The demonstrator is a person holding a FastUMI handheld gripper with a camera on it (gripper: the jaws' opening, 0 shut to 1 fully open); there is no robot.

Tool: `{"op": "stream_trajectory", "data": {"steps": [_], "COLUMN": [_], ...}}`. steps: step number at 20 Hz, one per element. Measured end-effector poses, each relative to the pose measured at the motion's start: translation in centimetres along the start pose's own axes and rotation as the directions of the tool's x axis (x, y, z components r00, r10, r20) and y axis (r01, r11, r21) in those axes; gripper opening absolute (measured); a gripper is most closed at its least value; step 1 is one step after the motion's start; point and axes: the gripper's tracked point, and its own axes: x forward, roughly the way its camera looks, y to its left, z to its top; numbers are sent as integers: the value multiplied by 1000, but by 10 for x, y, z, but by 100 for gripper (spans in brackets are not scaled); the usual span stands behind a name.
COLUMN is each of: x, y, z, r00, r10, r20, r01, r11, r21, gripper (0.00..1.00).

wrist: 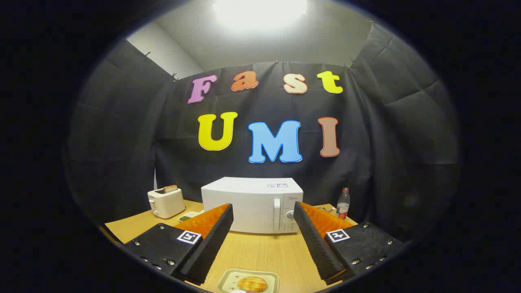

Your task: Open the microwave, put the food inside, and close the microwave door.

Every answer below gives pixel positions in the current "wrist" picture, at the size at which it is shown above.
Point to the cream toaster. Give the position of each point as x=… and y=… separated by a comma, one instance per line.
x=167, y=203

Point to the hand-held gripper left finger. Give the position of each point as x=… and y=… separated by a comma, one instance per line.
x=211, y=248

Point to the divided dish of beans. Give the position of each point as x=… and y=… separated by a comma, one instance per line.
x=185, y=218

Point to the white microwave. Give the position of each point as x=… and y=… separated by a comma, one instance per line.
x=248, y=203

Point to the clear bottle with red label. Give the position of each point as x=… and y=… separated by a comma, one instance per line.
x=342, y=207

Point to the golden bread bun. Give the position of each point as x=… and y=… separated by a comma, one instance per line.
x=252, y=283

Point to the brown toast slice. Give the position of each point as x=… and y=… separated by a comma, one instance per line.
x=170, y=189

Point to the cream square plate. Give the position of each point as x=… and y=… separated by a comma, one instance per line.
x=228, y=280

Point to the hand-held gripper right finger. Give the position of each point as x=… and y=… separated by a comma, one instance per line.
x=315, y=244

